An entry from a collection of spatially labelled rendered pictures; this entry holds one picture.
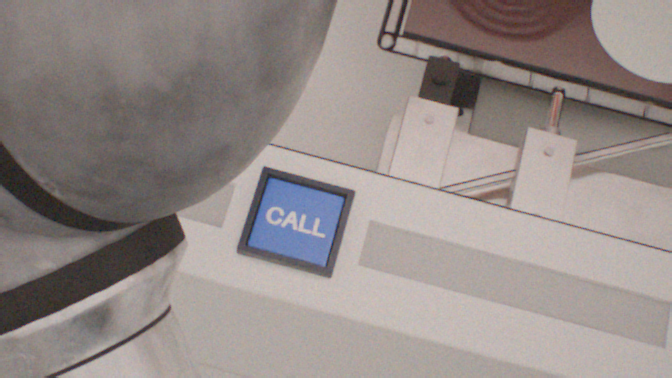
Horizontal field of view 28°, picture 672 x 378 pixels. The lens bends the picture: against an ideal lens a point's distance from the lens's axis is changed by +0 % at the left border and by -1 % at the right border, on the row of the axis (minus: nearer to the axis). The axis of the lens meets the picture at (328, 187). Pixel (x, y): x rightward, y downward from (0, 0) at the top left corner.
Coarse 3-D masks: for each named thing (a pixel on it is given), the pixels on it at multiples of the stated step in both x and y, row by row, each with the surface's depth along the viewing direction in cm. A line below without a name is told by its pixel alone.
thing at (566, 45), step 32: (416, 0) 93; (448, 0) 93; (480, 0) 94; (512, 0) 94; (544, 0) 94; (576, 0) 94; (416, 32) 92; (448, 32) 92; (480, 32) 92; (512, 32) 93; (544, 32) 93; (576, 32) 93; (544, 64) 91; (576, 64) 92; (608, 64) 92; (640, 96) 91
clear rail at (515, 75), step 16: (400, 48) 91; (416, 48) 91; (432, 48) 91; (448, 48) 91; (464, 64) 91; (480, 64) 91; (512, 64) 91; (496, 80) 91; (512, 80) 91; (528, 80) 91; (544, 80) 91; (560, 80) 91; (576, 96) 91; (592, 96) 90; (608, 96) 90; (624, 96) 91; (624, 112) 91; (640, 112) 90; (656, 112) 90
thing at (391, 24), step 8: (392, 0) 93; (400, 0) 93; (408, 0) 93; (392, 8) 92; (400, 8) 92; (384, 16) 92; (392, 16) 92; (400, 16) 92; (384, 24) 92; (392, 24) 92; (400, 24) 92; (384, 32) 91; (392, 32) 91; (384, 40) 91; (384, 48) 91
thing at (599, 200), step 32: (384, 160) 89; (448, 160) 90; (480, 160) 90; (512, 160) 90; (480, 192) 89; (576, 192) 89; (608, 192) 90; (640, 192) 90; (576, 224) 88; (608, 224) 89; (640, 224) 89
